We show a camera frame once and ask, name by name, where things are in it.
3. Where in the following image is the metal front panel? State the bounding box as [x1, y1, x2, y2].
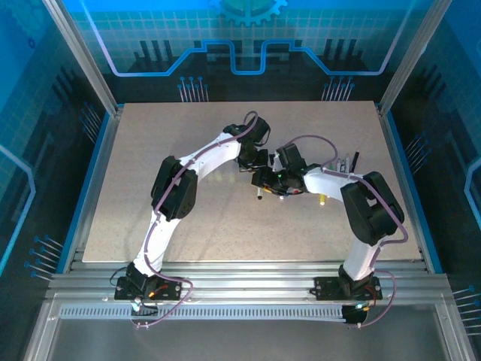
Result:
[24, 293, 476, 361]

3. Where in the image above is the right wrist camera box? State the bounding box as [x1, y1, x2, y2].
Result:
[273, 144, 307, 172]

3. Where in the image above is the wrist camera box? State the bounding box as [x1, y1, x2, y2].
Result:
[273, 144, 307, 172]
[244, 115, 272, 147]

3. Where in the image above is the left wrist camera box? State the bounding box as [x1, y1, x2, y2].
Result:
[244, 115, 272, 147]

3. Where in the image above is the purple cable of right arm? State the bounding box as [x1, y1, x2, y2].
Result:
[285, 134, 410, 330]

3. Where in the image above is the aluminium front rail beam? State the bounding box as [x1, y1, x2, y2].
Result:
[48, 261, 452, 302]

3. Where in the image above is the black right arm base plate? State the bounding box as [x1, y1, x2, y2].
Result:
[313, 276, 384, 302]

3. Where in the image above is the aluminium side rail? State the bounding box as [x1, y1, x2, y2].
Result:
[62, 105, 125, 274]
[375, 104, 433, 274]

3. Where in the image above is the slotted grey cable duct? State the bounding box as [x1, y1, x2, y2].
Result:
[59, 305, 349, 321]

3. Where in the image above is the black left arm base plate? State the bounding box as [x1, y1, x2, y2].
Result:
[113, 276, 185, 302]

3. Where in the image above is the aluminium frame post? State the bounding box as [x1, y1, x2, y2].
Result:
[377, 0, 454, 116]
[41, 0, 123, 116]

